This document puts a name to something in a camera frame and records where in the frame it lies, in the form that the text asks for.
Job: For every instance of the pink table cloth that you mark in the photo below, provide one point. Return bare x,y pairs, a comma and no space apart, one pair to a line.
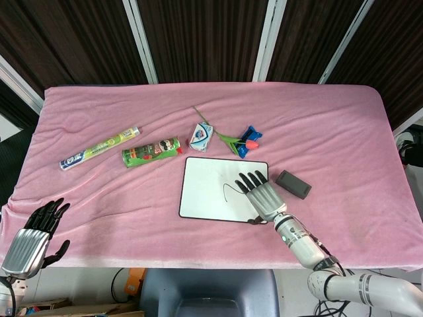
132,204

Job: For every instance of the orange object under table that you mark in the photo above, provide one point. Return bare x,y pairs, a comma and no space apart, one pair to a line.
133,280

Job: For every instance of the cardboard box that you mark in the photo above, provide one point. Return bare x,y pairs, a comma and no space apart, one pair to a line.
49,308

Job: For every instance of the artificial tulip flower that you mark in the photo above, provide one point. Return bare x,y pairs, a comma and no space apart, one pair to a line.
224,137

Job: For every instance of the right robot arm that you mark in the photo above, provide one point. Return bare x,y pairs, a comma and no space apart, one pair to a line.
333,264

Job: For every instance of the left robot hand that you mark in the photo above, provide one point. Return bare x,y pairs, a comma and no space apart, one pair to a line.
24,247

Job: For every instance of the white blue soap box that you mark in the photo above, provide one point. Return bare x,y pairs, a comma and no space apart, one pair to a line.
200,138

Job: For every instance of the blue clip toy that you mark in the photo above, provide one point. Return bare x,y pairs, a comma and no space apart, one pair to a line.
248,138

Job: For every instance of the green plastic wrap roll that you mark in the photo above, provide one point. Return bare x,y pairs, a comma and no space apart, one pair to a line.
99,149

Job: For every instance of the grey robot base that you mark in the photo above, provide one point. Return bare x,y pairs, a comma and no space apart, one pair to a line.
208,292

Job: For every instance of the dark grey board eraser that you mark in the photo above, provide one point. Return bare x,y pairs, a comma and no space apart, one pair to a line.
293,184

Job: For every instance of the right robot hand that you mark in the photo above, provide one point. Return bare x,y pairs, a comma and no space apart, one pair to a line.
262,195

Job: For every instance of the white drawing board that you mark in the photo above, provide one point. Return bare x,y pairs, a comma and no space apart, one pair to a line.
215,188

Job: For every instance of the green Pringles can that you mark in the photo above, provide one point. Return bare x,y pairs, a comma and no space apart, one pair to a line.
150,152

